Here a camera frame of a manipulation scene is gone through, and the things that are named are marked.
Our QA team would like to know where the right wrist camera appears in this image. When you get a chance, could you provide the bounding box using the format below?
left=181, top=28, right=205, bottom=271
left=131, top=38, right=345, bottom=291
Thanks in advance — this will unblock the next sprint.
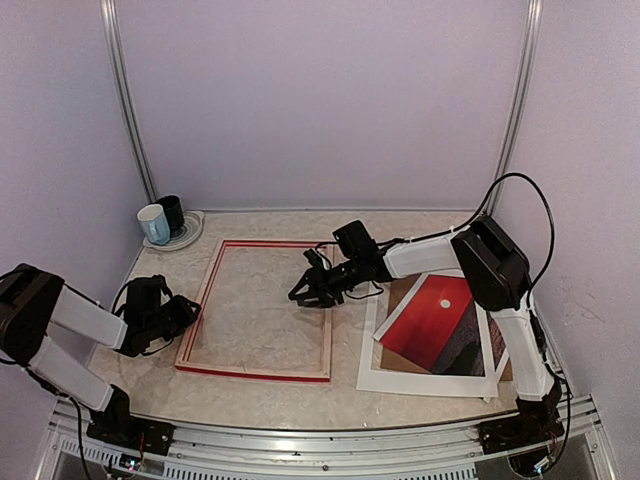
left=303, top=248, right=332, bottom=270

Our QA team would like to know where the brown cardboard backing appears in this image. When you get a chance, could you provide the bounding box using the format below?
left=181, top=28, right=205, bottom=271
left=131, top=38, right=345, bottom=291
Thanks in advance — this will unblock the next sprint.
left=379, top=279, right=514, bottom=382

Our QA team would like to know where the aluminium front rail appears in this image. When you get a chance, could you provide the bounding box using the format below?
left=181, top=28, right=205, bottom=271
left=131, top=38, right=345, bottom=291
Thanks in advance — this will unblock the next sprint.
left=31, top=396, right=622, bottom=479

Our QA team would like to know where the white photo mat border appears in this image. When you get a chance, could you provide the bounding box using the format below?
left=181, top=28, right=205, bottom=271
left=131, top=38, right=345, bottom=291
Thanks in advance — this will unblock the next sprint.
left=357, top=270, right=509, bottom=400

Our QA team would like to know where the white round plate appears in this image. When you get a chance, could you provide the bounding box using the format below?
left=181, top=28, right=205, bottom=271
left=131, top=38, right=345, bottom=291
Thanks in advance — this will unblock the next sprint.
left=143, top=211, right=205, bottom=252

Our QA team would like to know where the aluminium corner post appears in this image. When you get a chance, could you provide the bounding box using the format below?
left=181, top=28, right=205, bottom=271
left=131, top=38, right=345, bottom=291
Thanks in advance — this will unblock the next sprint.
left=482, top=0, right=544, bottom=219
left=100, top=0, right=158, bottom=203

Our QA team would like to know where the right aluminium corner post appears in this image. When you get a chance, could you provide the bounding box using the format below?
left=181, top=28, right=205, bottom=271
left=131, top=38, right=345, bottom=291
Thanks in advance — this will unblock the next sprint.
left=482, top=0, right=544, bottom=219

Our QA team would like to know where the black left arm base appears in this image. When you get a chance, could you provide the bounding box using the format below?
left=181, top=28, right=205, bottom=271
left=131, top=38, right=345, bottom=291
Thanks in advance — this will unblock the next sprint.
left=87, top=417, right=175, bottom=456

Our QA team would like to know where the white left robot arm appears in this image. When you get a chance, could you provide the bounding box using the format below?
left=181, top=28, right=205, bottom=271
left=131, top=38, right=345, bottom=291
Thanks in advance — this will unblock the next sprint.
left=1, top=264, right=201, bottom=445

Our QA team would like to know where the red and black photo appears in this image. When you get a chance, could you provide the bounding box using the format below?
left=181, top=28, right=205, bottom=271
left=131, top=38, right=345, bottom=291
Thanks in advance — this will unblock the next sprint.
left=372, top=273, right=514, bottom=386

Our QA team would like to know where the light blue mug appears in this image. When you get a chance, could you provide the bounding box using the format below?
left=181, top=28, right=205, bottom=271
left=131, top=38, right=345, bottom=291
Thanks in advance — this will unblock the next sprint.
left=136, top=203, right=171, bottom=246

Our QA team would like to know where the dark green mug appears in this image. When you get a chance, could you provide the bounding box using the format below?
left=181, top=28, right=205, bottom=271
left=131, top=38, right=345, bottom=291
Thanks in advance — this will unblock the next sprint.
left=156, top=195, right=185, bottom=238

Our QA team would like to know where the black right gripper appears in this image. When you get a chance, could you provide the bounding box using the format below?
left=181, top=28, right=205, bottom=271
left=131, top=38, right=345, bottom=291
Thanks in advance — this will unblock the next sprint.
left=288, top=257, right=362, bottom=307

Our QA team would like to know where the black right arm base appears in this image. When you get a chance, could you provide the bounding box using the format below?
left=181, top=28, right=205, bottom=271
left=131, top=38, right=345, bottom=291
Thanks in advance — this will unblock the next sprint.
left=478, top=386, right=565, bottom=455

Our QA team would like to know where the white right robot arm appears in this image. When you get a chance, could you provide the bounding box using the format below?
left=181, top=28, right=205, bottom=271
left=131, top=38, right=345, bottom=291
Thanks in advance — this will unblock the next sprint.
left=288, top=208, right=572, bottom=444

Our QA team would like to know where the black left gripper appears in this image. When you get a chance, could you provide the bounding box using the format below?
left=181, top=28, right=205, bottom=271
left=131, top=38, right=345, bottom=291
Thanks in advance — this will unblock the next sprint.
left=145, top=294, right=199, bottom=342

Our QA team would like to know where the left aluminium corner post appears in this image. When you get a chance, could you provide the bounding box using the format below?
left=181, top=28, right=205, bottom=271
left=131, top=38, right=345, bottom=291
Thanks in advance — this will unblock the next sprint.
left=100, top=0, right=158, bottom=203

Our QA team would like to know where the red wooden picture frame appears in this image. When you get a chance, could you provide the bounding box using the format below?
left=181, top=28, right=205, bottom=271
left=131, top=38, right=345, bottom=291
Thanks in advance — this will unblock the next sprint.
left=174, top=239, right=334, bottom=385

